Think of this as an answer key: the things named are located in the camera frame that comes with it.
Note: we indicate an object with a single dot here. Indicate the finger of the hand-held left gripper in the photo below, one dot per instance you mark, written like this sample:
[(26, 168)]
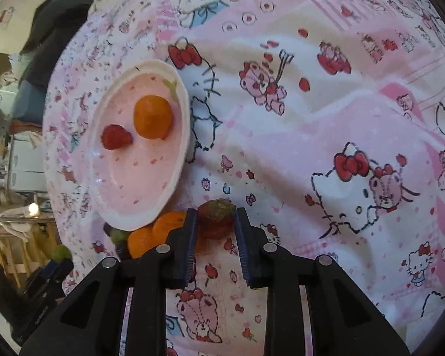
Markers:
[(59, 267)]

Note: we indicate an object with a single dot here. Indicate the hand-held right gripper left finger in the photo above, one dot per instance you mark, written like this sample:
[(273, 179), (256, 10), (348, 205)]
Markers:
[(190, 244)]

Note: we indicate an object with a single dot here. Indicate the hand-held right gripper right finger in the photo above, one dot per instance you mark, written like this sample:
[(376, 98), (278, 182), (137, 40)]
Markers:
[(241, 244)]

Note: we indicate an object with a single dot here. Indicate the orange tangerine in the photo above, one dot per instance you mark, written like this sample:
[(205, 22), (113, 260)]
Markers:
[(152, 117), (168, 226), (141, 246)]

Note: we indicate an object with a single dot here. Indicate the red strawberry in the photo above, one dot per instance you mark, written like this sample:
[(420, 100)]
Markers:
[(217, 218), (115, 137)]

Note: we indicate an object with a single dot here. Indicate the dark purple grape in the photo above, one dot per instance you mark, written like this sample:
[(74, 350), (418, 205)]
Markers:
[(122, 253)]

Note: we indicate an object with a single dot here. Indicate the pink and white plate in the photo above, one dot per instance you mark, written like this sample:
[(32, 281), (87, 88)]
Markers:
[(133, 181)]

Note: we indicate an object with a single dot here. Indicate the wooden chair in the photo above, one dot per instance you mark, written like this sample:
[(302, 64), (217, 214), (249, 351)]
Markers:
[(11, 244)]

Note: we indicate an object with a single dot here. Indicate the lit lamp bulb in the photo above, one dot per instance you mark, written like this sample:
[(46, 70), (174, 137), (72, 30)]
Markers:
[(32, 209)]

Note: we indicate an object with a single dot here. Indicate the white cabinet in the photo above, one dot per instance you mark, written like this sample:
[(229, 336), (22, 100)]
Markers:
[(24, 163)]

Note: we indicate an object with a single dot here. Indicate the pink printed blanket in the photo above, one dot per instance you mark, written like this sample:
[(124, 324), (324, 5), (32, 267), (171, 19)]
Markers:
[(300, 137)]

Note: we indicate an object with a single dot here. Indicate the dark clothing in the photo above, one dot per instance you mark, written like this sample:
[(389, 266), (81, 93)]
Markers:
[(55, 33)]

